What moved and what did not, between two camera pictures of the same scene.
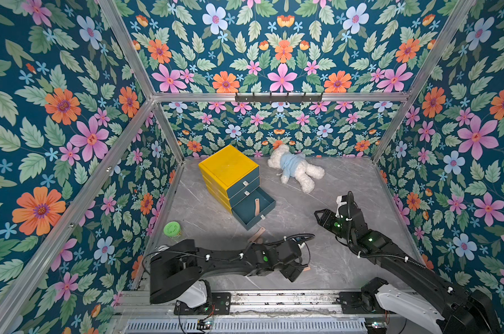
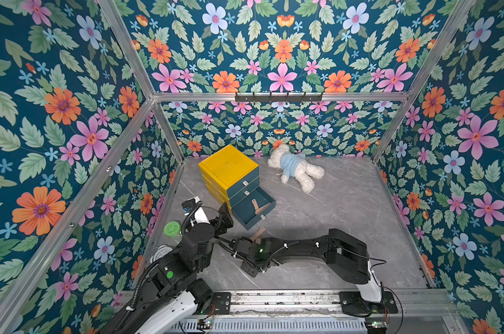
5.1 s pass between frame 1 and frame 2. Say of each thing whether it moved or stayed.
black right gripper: moved
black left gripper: moved
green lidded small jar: stayed
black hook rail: stayed
